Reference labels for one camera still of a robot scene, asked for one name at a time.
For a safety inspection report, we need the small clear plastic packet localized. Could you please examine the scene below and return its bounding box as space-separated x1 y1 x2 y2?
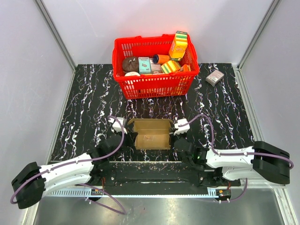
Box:
144 135 154 142

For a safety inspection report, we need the brown cardboard box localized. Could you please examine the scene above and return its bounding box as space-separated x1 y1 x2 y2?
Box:
127 118 173 150

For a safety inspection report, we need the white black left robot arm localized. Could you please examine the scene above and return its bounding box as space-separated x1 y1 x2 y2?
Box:
10 134 133 209

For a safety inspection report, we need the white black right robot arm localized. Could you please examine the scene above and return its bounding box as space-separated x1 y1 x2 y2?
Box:
174 138 293 186

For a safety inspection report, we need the teal small carton box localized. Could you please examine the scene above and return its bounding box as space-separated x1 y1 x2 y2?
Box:
138 57 151 74

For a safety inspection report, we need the pink small food box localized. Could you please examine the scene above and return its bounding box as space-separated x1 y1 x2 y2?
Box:
150 58 162 74

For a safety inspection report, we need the tall orange sponge box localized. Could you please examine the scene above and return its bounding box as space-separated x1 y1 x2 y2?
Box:
169 31 188 61

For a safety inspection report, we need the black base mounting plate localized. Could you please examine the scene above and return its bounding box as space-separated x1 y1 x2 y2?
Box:
83 161 241 188

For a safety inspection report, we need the red plastic shopping basket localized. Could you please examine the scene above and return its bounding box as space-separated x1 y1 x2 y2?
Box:
112 31 199 99

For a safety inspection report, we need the white round lid container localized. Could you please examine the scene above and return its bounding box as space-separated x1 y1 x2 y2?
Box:
125 71 140 77

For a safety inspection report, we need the white wrapped tissue pack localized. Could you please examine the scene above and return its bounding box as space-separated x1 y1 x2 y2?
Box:
205 70 224 86

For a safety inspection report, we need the brown round chocolate cake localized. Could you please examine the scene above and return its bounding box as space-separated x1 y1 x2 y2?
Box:
122 57 139 73

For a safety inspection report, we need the orange snack packet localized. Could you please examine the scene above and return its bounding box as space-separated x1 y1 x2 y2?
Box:
179 64 191 72

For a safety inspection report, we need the yellow green sponge pack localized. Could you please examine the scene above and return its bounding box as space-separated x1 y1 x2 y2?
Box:
161 60 181 74

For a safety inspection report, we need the orange cylindrical can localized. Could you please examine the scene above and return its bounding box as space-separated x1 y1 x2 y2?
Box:
152 54 170 64

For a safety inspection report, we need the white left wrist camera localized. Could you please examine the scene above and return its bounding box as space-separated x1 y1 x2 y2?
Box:
108 117 127 134

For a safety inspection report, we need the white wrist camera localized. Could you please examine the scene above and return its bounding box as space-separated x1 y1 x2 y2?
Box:
173 118 190 135
108 117 127 134

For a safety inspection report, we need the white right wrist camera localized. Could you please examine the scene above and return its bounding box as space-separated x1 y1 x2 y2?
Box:
173 118 190 135

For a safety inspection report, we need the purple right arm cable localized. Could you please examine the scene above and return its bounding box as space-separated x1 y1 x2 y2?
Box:
177 114 294 203

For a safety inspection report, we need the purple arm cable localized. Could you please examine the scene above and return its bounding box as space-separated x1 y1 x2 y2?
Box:
10 115 127 216
177 114 294 203

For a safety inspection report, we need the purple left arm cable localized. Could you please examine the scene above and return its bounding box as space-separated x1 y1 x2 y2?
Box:
10 115 127 216

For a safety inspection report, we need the aluminium frame rail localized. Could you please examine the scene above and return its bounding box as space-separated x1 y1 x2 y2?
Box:
31 168 288 197

